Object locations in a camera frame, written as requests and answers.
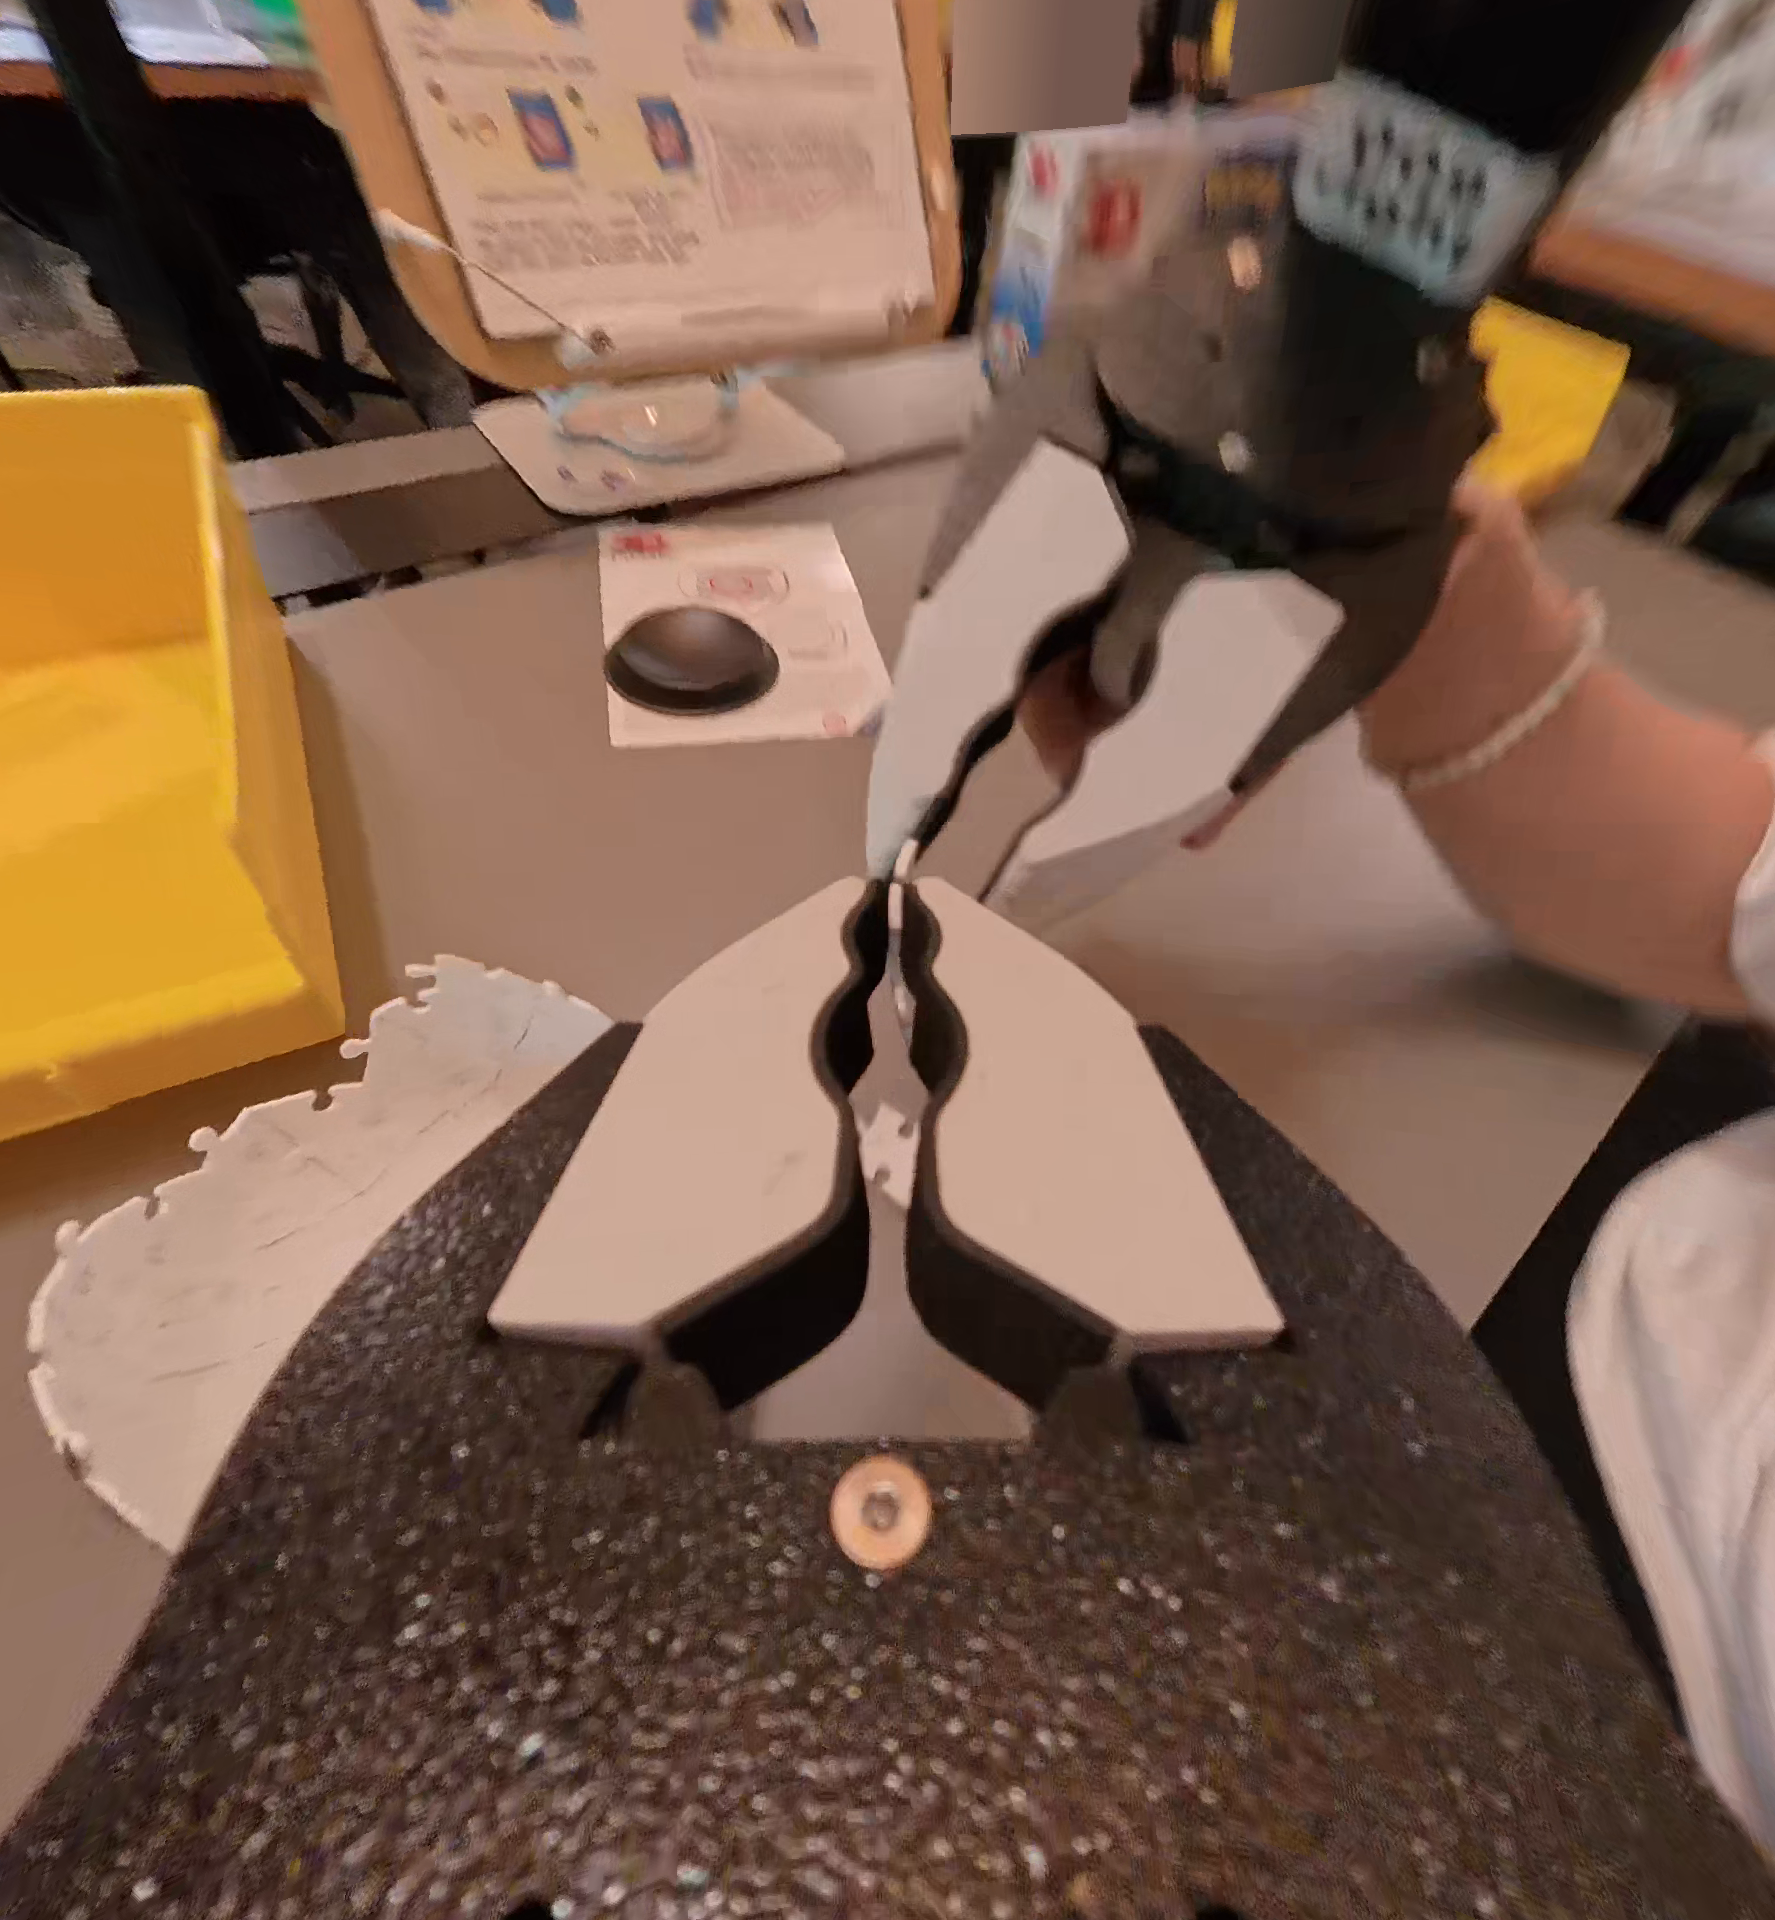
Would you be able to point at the blue puzzle box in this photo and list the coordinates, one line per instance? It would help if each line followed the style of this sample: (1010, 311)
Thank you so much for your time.
(1022, 271)

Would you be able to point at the colourful puzzle ball shell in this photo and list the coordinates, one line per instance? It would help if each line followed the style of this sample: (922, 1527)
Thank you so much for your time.
(256, 1200)

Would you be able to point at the printed instruction sheet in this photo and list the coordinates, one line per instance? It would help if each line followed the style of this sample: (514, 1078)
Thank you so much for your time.
(648, 165)

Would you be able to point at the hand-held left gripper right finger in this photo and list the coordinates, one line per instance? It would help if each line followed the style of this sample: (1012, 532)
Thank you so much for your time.
(1082, 1185)

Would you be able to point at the black round ball stand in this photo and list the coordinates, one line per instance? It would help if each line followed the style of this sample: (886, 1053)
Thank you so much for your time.
(692, 661)

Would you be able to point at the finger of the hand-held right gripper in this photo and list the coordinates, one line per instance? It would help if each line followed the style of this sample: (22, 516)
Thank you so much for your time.
(992, 630)
(1202, 705)

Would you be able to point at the grey office desk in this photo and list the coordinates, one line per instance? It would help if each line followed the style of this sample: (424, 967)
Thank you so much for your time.
(1727, 180)

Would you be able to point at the person's white shirt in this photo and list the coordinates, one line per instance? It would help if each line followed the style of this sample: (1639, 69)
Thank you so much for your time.
(1727, 1424)

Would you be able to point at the large yellow plastic bin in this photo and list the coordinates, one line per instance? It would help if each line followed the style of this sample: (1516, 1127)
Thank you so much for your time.
(76, 825)

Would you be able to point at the white jigsaw piece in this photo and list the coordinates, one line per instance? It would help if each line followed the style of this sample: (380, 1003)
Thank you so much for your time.
(890, 1155)

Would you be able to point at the white printed leaflet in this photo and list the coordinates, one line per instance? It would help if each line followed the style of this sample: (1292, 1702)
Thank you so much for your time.
(812, 601)

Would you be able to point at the person's right hand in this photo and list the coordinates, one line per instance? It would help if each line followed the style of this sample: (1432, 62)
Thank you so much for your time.
(1488, 645)

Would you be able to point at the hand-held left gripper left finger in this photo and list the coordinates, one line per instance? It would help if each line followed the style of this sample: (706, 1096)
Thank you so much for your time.
(678, 1171)

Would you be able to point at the wood-edged desk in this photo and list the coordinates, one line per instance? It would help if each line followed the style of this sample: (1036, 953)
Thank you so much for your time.
(106, 60)

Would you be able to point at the small yellow bin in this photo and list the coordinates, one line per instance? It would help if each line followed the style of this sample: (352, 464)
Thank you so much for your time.
(1556, 399)

